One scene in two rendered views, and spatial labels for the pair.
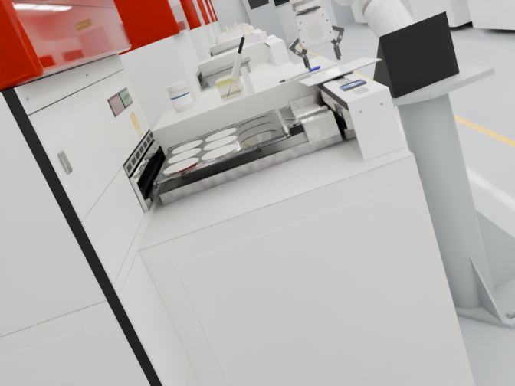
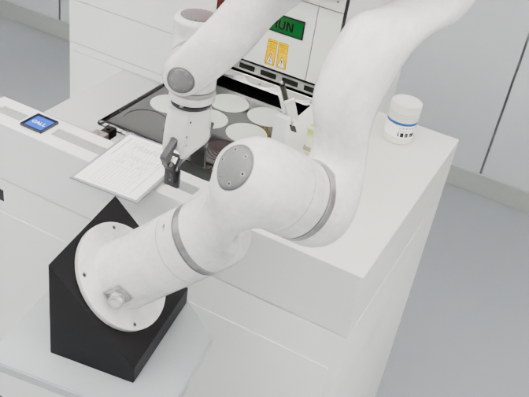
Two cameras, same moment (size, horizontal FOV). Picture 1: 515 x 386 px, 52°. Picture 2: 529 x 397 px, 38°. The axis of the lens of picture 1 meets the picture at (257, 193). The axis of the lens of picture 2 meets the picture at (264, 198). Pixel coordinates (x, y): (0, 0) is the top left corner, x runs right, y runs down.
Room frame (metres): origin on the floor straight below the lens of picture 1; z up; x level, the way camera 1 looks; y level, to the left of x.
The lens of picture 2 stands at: (2.16, -1.45, 1.79)
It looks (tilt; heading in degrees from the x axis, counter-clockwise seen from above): 34 degrees down; 109
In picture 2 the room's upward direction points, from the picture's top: 10 degrees clockwise
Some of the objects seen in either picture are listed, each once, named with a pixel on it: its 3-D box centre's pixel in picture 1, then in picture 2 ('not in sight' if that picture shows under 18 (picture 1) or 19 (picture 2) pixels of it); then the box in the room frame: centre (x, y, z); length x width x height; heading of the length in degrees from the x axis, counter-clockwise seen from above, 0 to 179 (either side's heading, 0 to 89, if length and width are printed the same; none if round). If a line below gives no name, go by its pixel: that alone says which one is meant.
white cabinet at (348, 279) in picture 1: (306, 266); (194, 306); (1.55, -0.06, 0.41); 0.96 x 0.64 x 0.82; 176
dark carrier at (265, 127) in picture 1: (220, 143); (207, 119); (1.48, 0.05, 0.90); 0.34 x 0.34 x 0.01; 86
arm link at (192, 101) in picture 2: (305, 4); (192, 91); (1.61, -0.32, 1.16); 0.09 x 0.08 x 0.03; 86
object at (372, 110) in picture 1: (349, 105); (90, 175); (1.39, -0.31, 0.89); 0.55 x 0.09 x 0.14; 176
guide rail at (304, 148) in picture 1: (250, 167); not in sight; (1.36, -0.01, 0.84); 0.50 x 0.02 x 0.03; 86
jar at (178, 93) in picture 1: (180, 96); (402, 119); (1.92, 0.14, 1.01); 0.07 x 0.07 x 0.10
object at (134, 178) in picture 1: (151, 170); (243, 89); (1.48, 0.26, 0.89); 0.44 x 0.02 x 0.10; 176
